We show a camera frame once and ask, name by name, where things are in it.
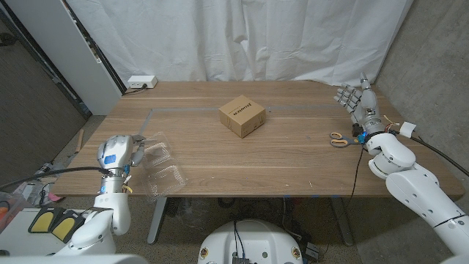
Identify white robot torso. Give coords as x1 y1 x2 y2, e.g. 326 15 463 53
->
197 219 304 264

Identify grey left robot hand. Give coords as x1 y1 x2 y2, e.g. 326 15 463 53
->
96 133 147 174

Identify white power strip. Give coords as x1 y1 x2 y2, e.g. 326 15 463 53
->
127 75 159 89

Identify white cable connector block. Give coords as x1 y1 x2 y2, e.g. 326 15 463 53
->
399 121 418 139

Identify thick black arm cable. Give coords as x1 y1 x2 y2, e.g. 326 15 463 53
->
410 133 469 177
0 166 111 190

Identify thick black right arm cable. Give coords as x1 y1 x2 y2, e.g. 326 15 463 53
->
410 133 469 177

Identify clear plastic clamshell container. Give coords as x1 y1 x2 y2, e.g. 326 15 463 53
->
140 131 189 201

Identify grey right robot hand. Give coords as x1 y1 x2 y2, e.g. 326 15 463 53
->
333 71 386 137

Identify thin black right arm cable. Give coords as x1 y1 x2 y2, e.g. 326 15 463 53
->
317 145 366 263

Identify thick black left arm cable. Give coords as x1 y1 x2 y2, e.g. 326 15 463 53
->
0 166 111 190

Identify brown cardboard packing box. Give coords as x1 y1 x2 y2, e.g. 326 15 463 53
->
218 94 267 139

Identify grey power adapter box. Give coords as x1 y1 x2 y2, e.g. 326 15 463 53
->
304 241 320 260

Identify white cloth curtain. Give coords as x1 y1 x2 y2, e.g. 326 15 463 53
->
65 0 415 88

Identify clear plastic storage bin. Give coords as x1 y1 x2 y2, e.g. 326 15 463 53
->
0 190 27 232

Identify yellow black foot pedal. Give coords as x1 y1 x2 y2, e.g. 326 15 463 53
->
28 207 56 235
48 209 87 244

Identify scissors with orange handles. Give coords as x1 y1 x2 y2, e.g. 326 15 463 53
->
328 131 363 149

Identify white cabinet panel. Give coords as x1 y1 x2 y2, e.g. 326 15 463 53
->
3 0 124 117

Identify grey metal table leg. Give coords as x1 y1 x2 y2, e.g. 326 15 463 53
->
328 197 355 247
147 197 168 246

